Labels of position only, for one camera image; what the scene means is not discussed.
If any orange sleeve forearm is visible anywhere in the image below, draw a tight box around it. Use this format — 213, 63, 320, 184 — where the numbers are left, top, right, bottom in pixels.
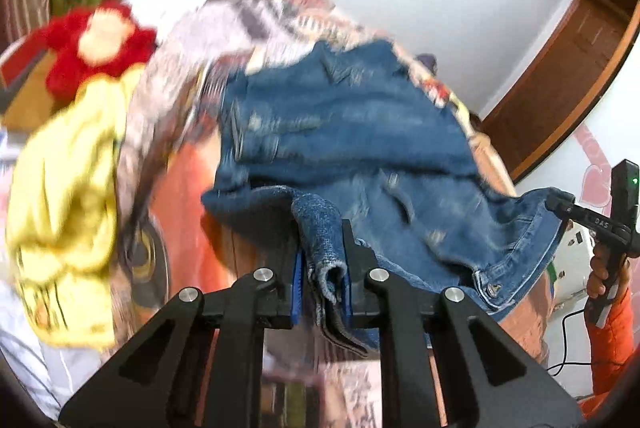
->
580, 291, 636, 418

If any person right hand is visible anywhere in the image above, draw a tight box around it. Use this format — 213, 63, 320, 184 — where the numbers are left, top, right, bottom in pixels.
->
586, 246, 631, 303

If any red and white box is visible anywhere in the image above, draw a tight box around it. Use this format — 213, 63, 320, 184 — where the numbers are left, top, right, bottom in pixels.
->
1, 31, 48, 89

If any yellow knit blanket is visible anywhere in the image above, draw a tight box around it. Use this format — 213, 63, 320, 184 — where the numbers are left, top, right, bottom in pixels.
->
6, 63, 144, 350

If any blue denim jacket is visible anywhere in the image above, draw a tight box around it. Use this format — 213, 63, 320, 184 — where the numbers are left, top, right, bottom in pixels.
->
202, 40, 566, 354

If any white cloth on bed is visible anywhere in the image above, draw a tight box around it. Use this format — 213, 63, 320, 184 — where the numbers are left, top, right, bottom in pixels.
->
122, 0, 206, 42

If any wooden board stack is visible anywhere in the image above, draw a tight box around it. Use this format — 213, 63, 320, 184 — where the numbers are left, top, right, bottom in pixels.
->
1, 52, 63, 133

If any brown wooden door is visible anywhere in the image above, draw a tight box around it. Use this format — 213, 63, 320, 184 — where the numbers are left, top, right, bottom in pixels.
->
482, 0, 639, 182

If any newspaper print bed cover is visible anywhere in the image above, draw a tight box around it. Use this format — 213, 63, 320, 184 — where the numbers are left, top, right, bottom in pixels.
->
106, 0, 557, 428

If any red plush toy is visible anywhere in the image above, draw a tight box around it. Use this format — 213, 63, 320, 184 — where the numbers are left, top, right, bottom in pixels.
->
38, 0, 156, 102

